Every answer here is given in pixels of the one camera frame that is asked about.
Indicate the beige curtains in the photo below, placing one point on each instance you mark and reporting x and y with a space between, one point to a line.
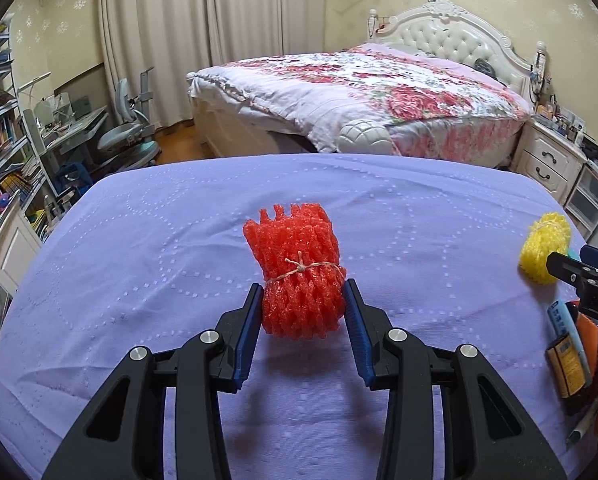
179 35

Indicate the red foam net bundle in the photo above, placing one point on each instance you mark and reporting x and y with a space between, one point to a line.
299 245

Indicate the yellow foam net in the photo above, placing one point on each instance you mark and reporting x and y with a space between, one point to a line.
544 245

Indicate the blue stool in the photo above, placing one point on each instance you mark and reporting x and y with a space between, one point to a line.
74 177

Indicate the black and yellow box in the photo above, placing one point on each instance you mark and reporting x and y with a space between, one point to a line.
569 367

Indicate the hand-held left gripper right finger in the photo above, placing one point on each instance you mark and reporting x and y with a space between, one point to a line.
356 330

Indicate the white nightstand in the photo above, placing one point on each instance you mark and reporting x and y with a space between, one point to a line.
544 160

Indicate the white upholstered bed frame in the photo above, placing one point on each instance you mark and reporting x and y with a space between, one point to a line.
454 35

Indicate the white pen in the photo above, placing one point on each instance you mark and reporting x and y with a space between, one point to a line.
584 422

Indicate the grey study desk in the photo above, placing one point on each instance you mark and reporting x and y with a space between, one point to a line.
74 127

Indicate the white cabinet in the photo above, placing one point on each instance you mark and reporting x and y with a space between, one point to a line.
14 250

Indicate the pink floral bed sheet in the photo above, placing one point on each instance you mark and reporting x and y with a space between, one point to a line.
459 135

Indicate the blue tube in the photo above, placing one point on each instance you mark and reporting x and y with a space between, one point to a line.
564 322

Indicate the white desk lamp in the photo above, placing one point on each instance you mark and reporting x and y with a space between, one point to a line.
34 82

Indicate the black bag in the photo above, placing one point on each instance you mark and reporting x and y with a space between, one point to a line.
596 152

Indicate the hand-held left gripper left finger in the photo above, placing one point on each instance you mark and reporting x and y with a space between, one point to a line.
249 340

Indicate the purple dotted table cloth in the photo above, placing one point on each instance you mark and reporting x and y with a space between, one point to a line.
154 260

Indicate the plastic drawer unit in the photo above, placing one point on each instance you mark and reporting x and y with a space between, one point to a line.
589 195

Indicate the grey desk chair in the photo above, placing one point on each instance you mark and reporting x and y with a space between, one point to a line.
124 135

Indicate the floral quilt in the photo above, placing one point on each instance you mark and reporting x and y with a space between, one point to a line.
354 80

